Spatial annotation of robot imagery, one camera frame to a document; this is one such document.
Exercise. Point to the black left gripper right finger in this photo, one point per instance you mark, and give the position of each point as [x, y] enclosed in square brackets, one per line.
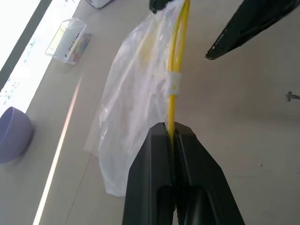
[199, 187]

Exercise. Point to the clear yellow-zip plastic bag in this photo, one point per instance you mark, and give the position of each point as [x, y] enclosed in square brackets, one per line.
[131, 105]

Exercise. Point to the purple and white tissue box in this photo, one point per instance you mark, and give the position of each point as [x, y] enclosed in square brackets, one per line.
[99, 2]

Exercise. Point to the purple bowl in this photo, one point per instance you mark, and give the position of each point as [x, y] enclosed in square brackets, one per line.
[14, 133]

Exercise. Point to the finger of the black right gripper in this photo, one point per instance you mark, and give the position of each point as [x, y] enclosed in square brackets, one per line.
[159, 4]
[253, 21]

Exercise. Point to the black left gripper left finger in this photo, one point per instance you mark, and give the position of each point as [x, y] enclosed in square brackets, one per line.
[150, 182]

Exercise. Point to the clear box of colourful clips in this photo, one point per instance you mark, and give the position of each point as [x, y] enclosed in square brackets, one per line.
[68, 39]

